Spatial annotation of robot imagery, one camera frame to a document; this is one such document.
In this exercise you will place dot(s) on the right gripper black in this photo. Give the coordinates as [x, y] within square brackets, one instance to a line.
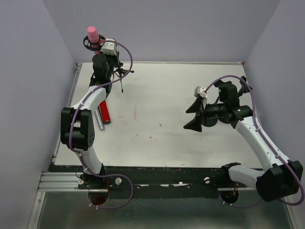
[203, 114]

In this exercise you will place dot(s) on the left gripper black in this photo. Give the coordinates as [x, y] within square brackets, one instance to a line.
[100, 50]

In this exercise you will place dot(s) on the black round base stand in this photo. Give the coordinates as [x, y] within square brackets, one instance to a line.
[229, 96]
[213, 113]

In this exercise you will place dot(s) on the black tripod shock mount stand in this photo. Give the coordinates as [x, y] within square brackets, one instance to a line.
[121, 71]

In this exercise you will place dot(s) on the pink microphone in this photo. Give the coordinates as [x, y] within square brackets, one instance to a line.
[94, 40]

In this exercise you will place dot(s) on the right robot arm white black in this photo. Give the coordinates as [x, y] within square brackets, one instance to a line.
[280, 177]

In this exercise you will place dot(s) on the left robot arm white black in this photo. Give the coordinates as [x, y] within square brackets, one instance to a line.
[77, 127]

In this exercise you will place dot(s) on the red glitter microphone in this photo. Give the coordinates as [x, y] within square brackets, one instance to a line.
[105, 113]

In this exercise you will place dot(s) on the silver microphone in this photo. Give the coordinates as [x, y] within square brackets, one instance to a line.
[99, 119]

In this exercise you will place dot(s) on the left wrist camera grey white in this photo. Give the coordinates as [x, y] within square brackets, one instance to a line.
[109, 47]

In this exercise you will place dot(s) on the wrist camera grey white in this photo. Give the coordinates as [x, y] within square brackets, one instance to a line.
[109, 47]
[200, 92]

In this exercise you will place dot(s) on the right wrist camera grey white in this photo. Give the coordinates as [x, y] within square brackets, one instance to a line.
[200, 92]

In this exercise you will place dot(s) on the aluminium rail frame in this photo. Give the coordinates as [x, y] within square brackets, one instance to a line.
[147, 111]

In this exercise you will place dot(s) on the black mounting base plate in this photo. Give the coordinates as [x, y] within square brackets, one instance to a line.
[151, 182]

